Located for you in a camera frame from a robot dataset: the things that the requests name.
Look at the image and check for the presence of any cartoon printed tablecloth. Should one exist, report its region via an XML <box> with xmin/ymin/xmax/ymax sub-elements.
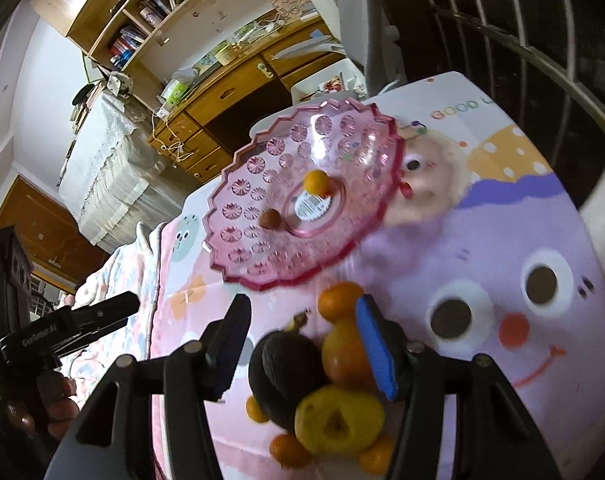
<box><xmin>149</xmin><ymin>70</ymin><xmax>605</xmax><ymax>480</ymax></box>

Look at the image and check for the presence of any metal window grille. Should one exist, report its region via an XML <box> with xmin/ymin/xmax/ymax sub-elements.
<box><xmin>381</xmin><ymin>0</ymin><xmax>605</xmax><ymax>201</ymax></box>

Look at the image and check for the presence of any floral patterned blanket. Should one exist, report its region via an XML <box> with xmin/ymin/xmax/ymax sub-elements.
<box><xmin>62</xmin><ymin>223</ymin><xmax>166</xmax><ymax>405</ymax></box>

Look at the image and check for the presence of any dark avocado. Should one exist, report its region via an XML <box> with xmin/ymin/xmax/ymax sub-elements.
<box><xmin>262</xmin><ymin>332</ymin><xmax>329</xmax><ymax>431</ymax></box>

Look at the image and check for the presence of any white storage box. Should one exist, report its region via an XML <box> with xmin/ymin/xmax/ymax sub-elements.
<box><xmin>290</xmin><ymin>58</ymin><xmax>368</xmax><ymax>104</ymax></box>

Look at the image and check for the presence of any orange tangerine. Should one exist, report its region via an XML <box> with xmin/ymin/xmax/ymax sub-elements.
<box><xmin>359</xmin><ymin>432</ymin><xmax>395</xmax><ymax>477</ymax></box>
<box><xmin>317</xmin><ymin>281</ymin><xmax>365</xmax><ymax>323</ymax></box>
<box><xmin>269</xmin><ymin>434</ymin><xmax>313</xmax><ymax>469</ymax></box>

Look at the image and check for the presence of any person's left hand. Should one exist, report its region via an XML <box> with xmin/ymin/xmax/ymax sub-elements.
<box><xmin>3</xmin><ymin>368</ymin><xmax>80</xmax><ymax>441</ymax></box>

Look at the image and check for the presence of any pink plastic fruit bowl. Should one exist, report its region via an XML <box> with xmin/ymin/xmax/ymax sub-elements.
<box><xmin>204</xmin><ymin>99</ymin><xmax>404</xmax><ymax>290</ymax></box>

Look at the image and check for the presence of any lace covered piano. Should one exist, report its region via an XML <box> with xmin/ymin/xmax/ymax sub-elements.
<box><xmin>58</xmin><ymin>89</ymin><xmax>194</xmax><ymax>254</ymax></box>

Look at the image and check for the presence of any small orange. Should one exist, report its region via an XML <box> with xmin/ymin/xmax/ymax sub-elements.
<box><xmin>303</xmin><ymin>170</ymin><xmax>333</xmax><ymax>198</ymax></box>

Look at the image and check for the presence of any yellow pear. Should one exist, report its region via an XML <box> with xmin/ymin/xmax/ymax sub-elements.
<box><xmin>295</xmin><ymin>385</ymin><xmax>386</xmax><ymax>456</ymax></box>

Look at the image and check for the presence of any wooden door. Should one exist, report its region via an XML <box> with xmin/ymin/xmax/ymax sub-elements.
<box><xmin>0</xmin><ymin>176</ymin><xmax>109</xmax><ymax>292</ymax></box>

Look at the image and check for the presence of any red apple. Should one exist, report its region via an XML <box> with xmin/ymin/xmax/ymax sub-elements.
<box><xmin>322</xmin><ymin>318</ymin><xmax>377</xmax><ymax>391</ymax></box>

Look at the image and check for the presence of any small orange kumquat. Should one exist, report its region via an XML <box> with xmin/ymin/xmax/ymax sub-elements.
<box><xmin>245</xmin><ymin>396</ymin><xmax>270</xmax><ymax>424</ymax></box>

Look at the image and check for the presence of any overripe black banana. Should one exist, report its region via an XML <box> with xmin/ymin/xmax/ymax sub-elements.
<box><xmin>248</xmin><ymin>311</ymin><xmax>309</xmax><ymax>423</ymax></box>

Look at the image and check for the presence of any grey office chair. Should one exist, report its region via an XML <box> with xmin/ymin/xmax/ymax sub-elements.
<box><xmin>272</xmin><ymin>0</ymin><xmax>409</xmax><ymax>99</ymax></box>

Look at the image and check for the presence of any wooden desk with drawers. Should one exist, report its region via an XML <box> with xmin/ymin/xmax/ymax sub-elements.
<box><xmin>32</xmin><ymin>0</ymin><xmax>339</xmax><ymax>181</ymax></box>

